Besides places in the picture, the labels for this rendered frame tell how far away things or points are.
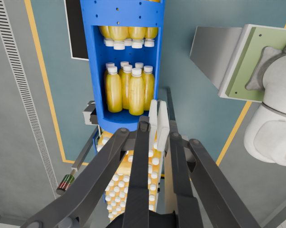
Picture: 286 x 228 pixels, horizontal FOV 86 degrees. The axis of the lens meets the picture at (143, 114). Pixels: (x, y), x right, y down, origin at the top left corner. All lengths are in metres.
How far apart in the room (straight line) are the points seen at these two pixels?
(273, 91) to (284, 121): 0.11
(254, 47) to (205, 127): 1.54
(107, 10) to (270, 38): 0.62
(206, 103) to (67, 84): 1.74
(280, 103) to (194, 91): 1.32
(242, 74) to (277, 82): 0.15
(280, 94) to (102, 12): 0.62
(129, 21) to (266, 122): 0.58
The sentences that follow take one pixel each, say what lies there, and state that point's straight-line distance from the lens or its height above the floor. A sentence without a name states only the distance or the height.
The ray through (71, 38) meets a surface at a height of 0.15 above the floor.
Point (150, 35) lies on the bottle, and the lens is 0.65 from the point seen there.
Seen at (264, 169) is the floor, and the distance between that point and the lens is 3.09.
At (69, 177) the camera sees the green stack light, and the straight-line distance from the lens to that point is 1.09.
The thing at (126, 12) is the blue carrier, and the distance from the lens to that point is 0.51.
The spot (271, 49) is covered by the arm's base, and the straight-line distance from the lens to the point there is 0.81.
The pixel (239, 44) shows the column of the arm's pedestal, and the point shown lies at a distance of 0.83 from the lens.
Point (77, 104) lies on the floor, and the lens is 2.22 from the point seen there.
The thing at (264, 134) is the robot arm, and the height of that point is 1.26.
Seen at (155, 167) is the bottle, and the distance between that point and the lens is 1.05.
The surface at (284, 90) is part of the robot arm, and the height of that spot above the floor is 1.23.
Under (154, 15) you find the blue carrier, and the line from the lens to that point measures 0.55.
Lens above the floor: 1.73
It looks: 59 degrees down
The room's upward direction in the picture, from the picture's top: 170 degrees counter-clockwise
